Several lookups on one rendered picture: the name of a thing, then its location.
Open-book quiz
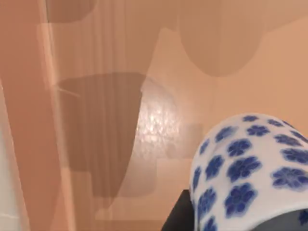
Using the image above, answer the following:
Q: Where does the white cup with blue flowers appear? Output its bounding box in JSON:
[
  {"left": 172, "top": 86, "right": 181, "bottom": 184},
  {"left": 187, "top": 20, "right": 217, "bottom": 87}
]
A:
[{"left": 189, "top": 112, "right": 308, "bottom": 231}]

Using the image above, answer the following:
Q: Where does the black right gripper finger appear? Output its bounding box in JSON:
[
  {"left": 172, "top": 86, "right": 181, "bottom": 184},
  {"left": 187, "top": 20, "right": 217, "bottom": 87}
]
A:
[{"left": 160, "top": 189, "right": 196, "bottom": 231}]

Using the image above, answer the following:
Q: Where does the shallow salmon-coloured box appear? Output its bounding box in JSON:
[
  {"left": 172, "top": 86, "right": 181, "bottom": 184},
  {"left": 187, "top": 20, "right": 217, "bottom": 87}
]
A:
[{"left": 0, "top": 0, "right": 308, "bottom": 231}]

